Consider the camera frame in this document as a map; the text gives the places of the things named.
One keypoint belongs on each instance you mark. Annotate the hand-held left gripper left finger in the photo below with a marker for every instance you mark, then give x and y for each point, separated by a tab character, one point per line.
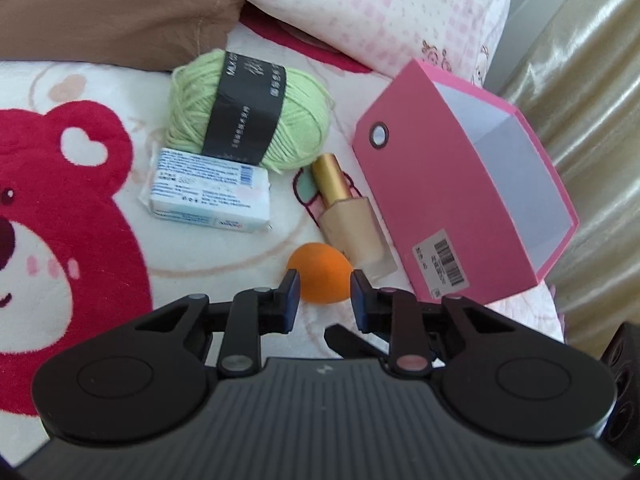
293	305

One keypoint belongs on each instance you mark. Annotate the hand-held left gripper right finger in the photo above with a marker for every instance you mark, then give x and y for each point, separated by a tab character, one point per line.
357	305

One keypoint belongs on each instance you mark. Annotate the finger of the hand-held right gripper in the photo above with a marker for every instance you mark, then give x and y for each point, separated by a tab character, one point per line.
350	345

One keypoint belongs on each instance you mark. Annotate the orange makeup sponge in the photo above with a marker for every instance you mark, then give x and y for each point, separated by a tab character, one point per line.
320	272

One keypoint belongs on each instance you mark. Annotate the gold cap foundation bottle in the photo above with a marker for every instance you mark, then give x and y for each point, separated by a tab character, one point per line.
350	225

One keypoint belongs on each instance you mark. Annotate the pink cardboard box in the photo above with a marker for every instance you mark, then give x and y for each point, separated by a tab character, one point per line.
425	185

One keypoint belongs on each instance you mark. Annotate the white blue soap packet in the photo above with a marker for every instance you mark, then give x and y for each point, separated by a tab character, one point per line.
205	195

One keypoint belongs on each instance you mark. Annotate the green yarn ball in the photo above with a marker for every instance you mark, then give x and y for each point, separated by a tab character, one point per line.
300	120

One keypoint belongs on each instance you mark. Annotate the pink quilted bedsheet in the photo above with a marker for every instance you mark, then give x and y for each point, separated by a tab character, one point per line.
530	315

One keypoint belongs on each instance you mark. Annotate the red bear printed blanket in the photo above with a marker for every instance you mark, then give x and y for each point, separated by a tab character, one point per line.
75	200

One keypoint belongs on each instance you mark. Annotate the shiny beige curtain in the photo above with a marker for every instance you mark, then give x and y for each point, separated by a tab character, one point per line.
590	110

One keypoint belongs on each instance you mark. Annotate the pink checked pillow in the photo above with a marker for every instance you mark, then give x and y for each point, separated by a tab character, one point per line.
350	5

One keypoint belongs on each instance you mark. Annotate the brown pillow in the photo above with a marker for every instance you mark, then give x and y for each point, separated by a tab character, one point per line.
100	10

